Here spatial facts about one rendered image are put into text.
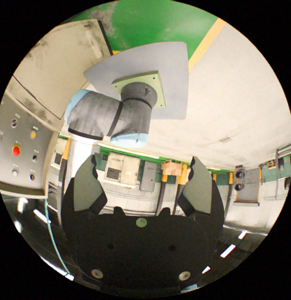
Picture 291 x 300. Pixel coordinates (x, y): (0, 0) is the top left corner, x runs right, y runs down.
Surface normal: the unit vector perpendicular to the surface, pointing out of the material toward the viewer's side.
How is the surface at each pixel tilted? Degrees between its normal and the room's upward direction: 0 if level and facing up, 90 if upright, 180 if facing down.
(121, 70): 0
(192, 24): 0
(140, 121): 87
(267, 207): 90
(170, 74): 0
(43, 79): 90
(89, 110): 67
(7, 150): 90
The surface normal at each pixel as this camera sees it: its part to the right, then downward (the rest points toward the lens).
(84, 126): 0.40, 0.20
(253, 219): -0.96, -0.22
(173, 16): -0.17, 0.94
